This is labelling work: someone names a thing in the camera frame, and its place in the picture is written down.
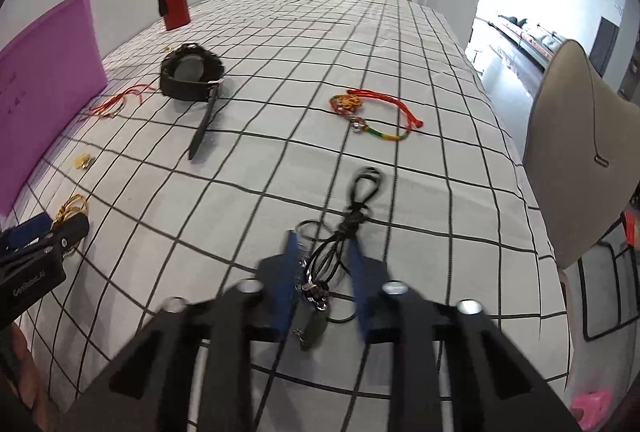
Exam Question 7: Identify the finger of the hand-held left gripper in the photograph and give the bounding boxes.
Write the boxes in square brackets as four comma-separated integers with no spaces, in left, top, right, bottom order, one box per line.
[0,213,91,263]
[0,214,54,253]

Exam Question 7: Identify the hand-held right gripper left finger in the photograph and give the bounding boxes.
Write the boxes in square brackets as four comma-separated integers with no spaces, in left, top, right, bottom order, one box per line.
[60,229,302,432]

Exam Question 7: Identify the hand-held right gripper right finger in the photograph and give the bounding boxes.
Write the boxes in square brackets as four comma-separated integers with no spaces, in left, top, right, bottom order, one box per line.
[346,241,581,432]

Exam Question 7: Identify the orange braided bracelet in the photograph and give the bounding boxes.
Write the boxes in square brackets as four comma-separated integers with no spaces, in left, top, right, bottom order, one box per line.
[54,194,91,259]

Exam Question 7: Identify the black cord necklace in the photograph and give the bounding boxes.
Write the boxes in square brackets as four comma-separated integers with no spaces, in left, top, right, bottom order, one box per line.
[294,166,385,353]

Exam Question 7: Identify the pink plastic basin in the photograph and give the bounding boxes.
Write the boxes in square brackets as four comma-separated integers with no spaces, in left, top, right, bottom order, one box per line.
[0,0,109,219]

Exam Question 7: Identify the person's left hand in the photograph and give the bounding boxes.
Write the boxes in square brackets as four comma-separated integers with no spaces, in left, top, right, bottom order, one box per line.
[0,323,45,419]

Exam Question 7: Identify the black wrist watch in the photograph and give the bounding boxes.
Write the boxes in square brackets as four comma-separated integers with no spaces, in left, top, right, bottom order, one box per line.
[159,42,225,161]

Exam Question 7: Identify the white checkered tablecloth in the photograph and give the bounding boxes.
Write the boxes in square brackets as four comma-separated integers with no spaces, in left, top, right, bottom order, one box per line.
[15,0,574,432]

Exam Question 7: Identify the beige chair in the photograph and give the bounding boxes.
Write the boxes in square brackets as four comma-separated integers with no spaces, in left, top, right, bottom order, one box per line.
[522,39,640,344]

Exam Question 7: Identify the pink plastic object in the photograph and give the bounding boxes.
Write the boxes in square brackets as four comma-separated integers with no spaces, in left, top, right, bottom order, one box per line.
[570,389,614,421]

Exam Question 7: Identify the dark cabinet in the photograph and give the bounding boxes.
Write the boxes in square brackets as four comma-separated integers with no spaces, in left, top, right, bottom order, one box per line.
[596,17,619,77]

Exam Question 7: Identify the red string bracelet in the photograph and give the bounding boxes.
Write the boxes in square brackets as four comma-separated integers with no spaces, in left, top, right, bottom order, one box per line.
[89,84,147,121]

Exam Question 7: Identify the red yellow woven bracelet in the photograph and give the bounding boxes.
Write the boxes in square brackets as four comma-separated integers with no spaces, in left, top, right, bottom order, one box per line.
[329,88,425,143]

